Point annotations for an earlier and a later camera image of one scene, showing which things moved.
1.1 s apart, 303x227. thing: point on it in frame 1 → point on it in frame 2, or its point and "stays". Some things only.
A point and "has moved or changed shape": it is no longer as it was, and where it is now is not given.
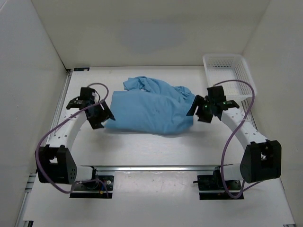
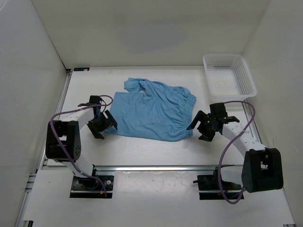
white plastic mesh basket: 220,67 stays
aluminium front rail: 166,168 stays
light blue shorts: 146,105 has moved or changed shape
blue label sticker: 82,69 stays
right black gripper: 203,117 → 208,136
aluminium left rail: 60,104 stays
